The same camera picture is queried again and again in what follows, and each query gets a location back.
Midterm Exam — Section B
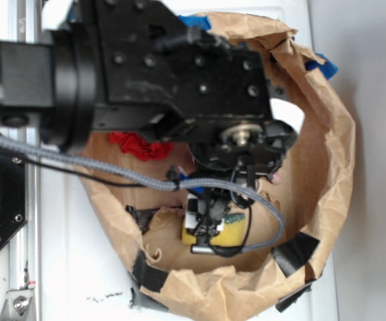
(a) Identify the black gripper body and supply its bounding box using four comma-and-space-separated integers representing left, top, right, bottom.
90, 1, 296, 171

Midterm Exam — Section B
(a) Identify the yellow and green sponge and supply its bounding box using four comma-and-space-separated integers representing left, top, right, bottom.
181, 213, 247, 247

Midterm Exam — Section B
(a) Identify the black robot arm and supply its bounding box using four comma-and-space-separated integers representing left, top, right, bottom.
0, 1, 304, 172

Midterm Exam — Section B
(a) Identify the blue tape piece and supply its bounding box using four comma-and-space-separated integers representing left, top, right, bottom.
177, 15, 212, 31

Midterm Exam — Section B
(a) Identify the crumpled red cloth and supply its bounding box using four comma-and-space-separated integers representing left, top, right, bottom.
108, 132, 174, 161

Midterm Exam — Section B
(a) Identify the brown paper bag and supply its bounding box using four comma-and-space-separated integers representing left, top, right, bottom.
82, 12, 355, 320

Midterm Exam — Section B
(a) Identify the blue tape strip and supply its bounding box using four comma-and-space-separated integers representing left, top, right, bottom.
305, 53, 339, 80

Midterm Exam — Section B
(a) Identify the aluminium rail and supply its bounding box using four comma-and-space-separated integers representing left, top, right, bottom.
7, 0, 43, 320

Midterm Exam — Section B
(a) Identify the grey braided cable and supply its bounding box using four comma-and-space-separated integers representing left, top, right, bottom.
0, 130, 286, 257

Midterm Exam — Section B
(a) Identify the metal corner bracket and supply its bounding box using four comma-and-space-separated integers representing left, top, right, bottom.
0, 289, 36, 321

